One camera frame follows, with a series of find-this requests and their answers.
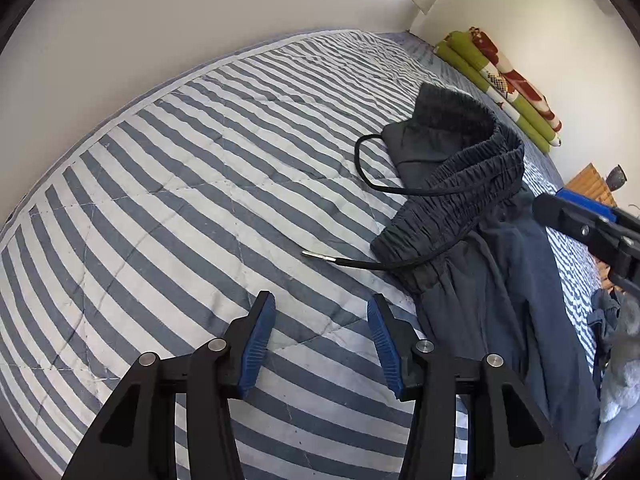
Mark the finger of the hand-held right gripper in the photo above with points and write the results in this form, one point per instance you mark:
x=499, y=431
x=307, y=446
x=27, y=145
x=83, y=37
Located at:
x=565, y=215
x=585, y=202

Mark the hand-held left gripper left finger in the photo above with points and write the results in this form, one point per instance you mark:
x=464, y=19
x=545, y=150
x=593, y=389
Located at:
x=257, y=345

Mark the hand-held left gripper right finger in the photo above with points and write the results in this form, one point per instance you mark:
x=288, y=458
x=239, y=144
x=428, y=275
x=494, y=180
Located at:
x=387, y=347

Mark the dark grey pants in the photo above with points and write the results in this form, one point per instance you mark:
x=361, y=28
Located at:
x=500, y=270

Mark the person's right hand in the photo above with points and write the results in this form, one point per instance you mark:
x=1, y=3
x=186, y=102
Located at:
x=625, y=360

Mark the dark ceramic vase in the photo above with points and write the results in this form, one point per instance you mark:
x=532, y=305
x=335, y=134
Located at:
x=616, y=178

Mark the grey patterned garment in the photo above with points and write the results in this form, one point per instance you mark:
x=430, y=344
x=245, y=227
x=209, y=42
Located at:
x=602, y=320

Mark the red floral folded blanket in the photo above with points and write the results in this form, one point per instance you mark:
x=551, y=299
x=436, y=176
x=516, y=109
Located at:
x=520, y=85

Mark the striped bed quilt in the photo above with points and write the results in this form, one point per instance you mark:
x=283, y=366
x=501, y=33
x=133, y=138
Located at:
x=150, y=210

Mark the green folded blanket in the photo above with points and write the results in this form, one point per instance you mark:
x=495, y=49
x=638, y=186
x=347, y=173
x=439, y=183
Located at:
x=462, y=57

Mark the wooden slatted rail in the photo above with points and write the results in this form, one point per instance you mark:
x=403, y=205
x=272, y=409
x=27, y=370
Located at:
x=587, y=180

